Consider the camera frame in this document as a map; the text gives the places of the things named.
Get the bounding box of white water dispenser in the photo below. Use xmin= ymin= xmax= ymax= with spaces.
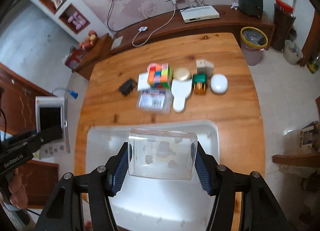
xmin=35 ymin=96 xmax=71 ymax=158

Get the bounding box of white set-top box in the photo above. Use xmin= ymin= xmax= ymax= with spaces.
xmin=181 ymin=5 xmax=220 ymax=23

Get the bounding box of white wall shelf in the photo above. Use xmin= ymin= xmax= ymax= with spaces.
xmin=30 ymin=0 xmax=113 ymax=42

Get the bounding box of plush toy doll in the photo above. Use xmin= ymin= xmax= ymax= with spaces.
xmin=79 ymin=30 xmax=98 ymax=51

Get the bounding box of white paper sheet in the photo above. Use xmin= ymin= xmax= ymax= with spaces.
xmin=111 ymin=36 xmax=123 ymax=50

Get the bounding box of white square box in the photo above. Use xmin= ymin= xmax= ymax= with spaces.
xmin=137 ymin=72 xmax=151 ymax=92

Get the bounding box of dark wooden tv console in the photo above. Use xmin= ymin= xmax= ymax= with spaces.
xmin=73 ymin=5 xmax=275 ymax=79

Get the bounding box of clear labelled plastic case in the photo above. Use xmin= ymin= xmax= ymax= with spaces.
xmin=137 ymin=89 xmax=173 ymax=114

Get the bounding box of beige small cube box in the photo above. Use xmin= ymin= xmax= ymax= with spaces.
xmin=196 ymin=59 xmax=214 ymax=76

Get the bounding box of black tv cable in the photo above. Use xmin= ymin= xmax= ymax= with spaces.
xmin=107 ymin=0 xmax=119 ymax=33

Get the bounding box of white oval earbuds case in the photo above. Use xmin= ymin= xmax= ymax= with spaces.
xmin=210 ymin=74 xmax=228 ymax=94

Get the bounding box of clear plastic box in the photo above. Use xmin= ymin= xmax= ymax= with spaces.
xmin=127 ymin=128 xmax=198 ymax=181

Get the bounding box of white charger cable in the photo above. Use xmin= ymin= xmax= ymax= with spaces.
xmin=131 ymin=0 xmax=177 ymax=48

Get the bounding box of person's left hand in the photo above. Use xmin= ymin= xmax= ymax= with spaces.
xmin=9 ymin=168 xmax=28 ymax=209

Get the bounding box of dark green air fryer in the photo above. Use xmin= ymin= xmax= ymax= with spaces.
xmin=239 ymin=0 xmax=263 ymax=18

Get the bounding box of red gift box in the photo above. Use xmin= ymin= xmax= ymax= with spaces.
xmin=64 ymin=47 xmax=86 ymax=71

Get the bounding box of gold round compact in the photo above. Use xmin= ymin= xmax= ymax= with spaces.
xmin=172 ymin=67 xmax=192 ymax=81

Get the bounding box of black power adapter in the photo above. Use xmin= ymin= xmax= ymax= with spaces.
xmin=119 ymin=78 xmax=137 ymax=96

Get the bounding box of white small bucket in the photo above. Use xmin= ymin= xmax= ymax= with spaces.
xmin=283 ymin=40 xmax=304 ymax=65

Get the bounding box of colourful rubik's cube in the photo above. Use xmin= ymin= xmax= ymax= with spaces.
xmin=147 ymin=63 xmax=172 ymax=89

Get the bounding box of yellow-rimmed trash bin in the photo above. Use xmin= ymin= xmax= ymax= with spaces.
xmin=240 ymin=27 xmax=268 ymax=66

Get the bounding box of green-lid toothpick holder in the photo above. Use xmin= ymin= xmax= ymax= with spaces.
xmin=192 ymin=73 xmax=207 ymax=95

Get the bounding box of brown wicker basket red lid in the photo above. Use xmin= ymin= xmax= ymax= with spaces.
xmin=270 ymin=0 xmax=296 ymax=52

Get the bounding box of white plastic tray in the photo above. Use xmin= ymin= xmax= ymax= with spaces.
xmin=86 ymin=125 xmax=215 ymax=230

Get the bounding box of white paddle-shaped object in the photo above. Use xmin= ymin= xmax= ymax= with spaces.
xmin=171 ymin=79 xmax=192 ymax=113

